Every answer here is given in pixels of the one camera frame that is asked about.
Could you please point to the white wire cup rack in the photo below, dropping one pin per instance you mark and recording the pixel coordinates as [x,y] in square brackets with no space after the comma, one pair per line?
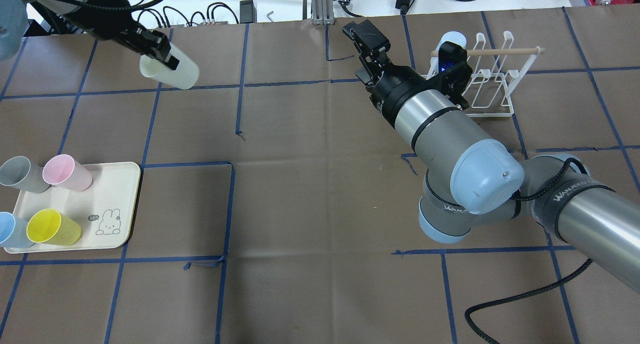
[496,73]

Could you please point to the yellow cup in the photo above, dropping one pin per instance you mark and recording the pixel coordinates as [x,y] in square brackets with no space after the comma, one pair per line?
[49,226]

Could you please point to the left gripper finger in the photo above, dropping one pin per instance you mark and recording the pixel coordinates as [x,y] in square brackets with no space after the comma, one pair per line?
[156,45]

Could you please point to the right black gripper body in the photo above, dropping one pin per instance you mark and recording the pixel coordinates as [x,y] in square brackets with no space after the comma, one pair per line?
[395,88]

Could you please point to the light blue cup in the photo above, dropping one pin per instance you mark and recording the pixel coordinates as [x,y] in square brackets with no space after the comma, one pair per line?
[453,37]

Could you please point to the cream white cup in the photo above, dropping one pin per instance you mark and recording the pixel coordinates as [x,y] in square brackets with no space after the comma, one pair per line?
[184,76]

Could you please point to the pink cup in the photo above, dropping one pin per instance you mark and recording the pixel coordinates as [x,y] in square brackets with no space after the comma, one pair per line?
[64,171]

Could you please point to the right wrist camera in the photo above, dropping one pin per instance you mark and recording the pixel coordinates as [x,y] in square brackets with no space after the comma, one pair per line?
[453,73]

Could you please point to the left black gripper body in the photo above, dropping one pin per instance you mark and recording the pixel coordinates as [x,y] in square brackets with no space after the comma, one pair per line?
[121,35]

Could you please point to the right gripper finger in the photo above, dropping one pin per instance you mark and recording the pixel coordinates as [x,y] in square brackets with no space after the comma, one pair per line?
[366,78]
[371,44]

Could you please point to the cream serving tray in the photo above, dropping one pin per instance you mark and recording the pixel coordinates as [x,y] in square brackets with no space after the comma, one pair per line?
[104,211]

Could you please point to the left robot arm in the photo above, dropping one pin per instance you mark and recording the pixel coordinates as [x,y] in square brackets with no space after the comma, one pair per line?
[14,18]

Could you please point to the aluminium frame post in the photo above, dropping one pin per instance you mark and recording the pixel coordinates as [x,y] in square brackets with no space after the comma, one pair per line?
[322,12]

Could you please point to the grey cup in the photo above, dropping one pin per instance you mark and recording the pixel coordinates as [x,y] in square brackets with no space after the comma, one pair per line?
[23,174]

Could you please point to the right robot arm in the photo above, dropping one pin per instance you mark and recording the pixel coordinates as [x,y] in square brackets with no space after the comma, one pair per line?
[472,180]

